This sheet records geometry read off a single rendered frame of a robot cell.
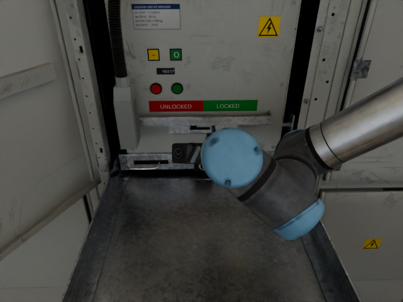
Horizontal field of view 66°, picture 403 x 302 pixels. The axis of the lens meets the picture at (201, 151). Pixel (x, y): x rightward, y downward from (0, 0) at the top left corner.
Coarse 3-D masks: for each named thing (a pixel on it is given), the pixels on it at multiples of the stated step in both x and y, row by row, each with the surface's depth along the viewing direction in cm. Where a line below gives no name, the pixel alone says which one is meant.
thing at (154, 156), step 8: (120, 152) 100; (152, 152) 100; (160, 152) 100; (168, 152) 100; (272, 152) 100; (120, 160) 100; (136, 160) 100; (144, 160) 100; (152, 160) 101; (160, 160) 101; (168, 160) 101; (160, 168) 102; (168, 168) 102; (176, 168) 102; (184, 168) 102; (192, 168) 103
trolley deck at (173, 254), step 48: (144, 192) 95; (192, 192) 95; (144, 240) 79; (192, 240) 79; (240, 240) 79; (288, 240) 79; (144, 288) 68; (192, 288) 68; (240, 288) 68; (288, 288) 68
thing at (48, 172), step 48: (0, 0) 63; (48, 0) 73; (0, 48) 66; (48, 48) 76; (0, 96) 66; (48, 96) 79; (0, 144) 71; (48, 144) 82; (0, 192) 73; (48, 192) 86; (0, 240) 76
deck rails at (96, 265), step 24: (120, 192) 95; (96, 216) 78; (96, 240) 78; (312, 240) 79; (96, 264) 72; (312, 264) 72; (336, 264) 67; (72, 288) 62; (96, 288) 67; (336, 288) 67
